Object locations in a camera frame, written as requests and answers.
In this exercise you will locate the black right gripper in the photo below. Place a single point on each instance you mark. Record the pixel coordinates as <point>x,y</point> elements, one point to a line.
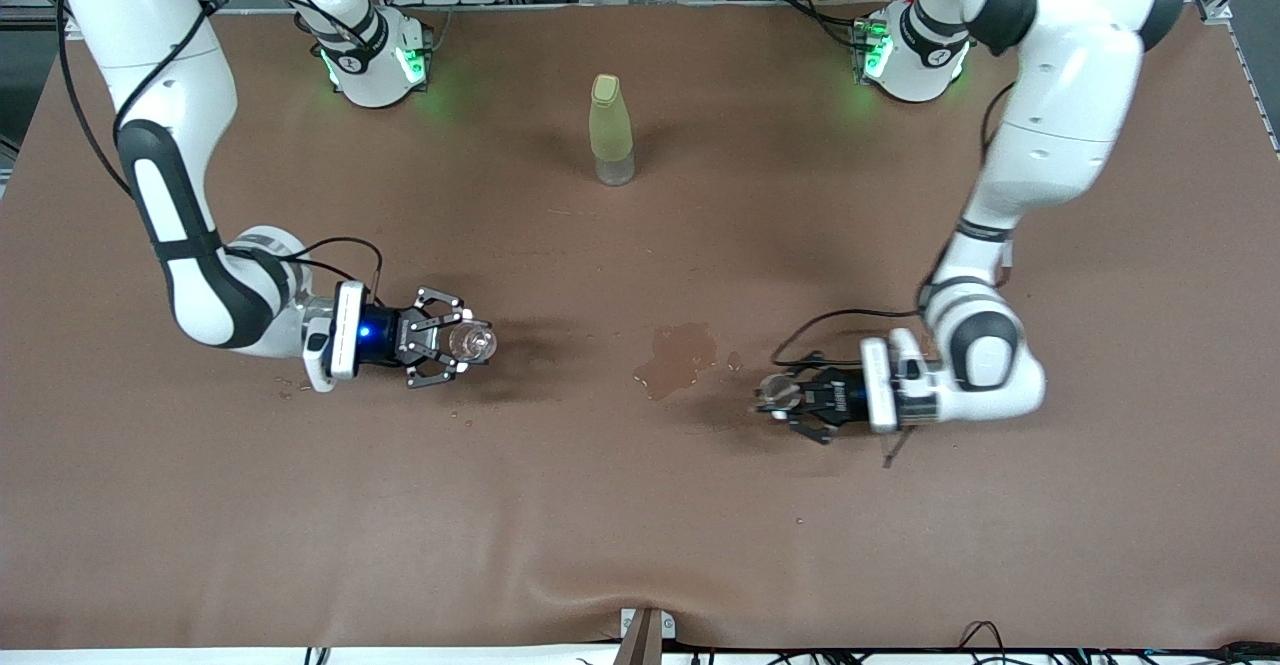
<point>383,333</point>

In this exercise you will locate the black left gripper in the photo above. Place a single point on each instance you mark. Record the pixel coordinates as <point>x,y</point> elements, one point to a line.
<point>840,397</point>

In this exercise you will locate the clear glass measuring beaker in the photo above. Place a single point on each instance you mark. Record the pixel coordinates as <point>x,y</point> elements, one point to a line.
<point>470,343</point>

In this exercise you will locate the silver metal jigger cup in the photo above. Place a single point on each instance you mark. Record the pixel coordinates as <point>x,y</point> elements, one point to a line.
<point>772,392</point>

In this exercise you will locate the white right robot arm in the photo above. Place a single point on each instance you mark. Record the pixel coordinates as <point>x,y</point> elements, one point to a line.
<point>150,35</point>

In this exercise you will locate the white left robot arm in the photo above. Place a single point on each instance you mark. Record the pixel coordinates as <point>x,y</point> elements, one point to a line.
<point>1060,95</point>

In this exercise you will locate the spilled liquid puddle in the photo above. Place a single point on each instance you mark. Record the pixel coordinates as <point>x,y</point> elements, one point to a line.
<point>675,355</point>

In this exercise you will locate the brown table cloth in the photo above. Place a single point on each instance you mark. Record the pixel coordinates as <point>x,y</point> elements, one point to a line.
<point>640,505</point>

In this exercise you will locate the green frosted bottle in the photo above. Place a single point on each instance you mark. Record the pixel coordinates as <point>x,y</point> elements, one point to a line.
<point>610,130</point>

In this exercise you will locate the metal table clamp bracket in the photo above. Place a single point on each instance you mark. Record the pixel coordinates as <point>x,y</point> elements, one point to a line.
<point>645,640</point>

